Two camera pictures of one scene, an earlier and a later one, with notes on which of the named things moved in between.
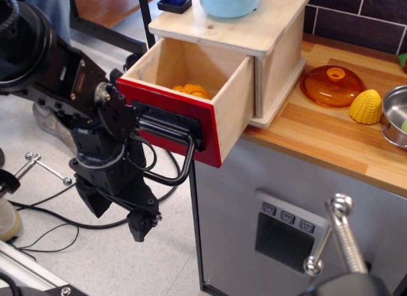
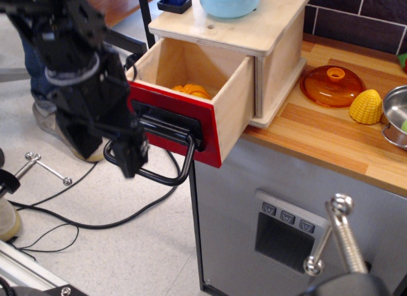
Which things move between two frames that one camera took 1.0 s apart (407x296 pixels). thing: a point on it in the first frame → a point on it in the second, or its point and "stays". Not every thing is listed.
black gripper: x=117 y=170 → x=95 y=90
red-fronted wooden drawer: x=189 y=115 → x=217 y=83
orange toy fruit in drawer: x=192 y=90 stays
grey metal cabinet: x=262 y=215 stays
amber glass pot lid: x=332 y=86 stays
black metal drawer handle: x=174 y=125 stays
